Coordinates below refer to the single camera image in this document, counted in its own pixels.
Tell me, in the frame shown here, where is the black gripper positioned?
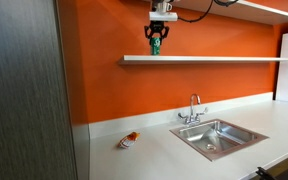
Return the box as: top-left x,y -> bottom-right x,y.
143,20 -> 171,46

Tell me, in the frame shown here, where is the green soda can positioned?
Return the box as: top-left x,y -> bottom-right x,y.
149,37 -> 162,56

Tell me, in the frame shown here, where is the white counter backsplash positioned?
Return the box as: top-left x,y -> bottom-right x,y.
88,92 -> 274,140

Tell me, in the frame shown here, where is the orange white snack packet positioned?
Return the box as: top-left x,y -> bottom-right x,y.
118,131 -> 141,150

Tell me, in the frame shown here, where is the stainless steel sink basin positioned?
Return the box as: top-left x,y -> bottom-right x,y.
169,118 -> 270,163

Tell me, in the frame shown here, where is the dark wood cabinet panel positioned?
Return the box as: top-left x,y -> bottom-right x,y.
0,0 -> 91,180

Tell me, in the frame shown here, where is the black object below counter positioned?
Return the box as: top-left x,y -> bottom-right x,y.
255,159 -> 288,180

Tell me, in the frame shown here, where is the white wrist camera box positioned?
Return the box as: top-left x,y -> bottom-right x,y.
148,11 -> 179,23

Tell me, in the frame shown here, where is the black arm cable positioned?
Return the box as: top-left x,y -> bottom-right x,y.
177,0 -> 240,24

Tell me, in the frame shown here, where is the white lower wall shelf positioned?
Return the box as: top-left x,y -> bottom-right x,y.
118,54 -> 288,66

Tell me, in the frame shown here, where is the chrome faucet with handles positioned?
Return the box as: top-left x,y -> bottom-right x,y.
177,93 -> 209,126

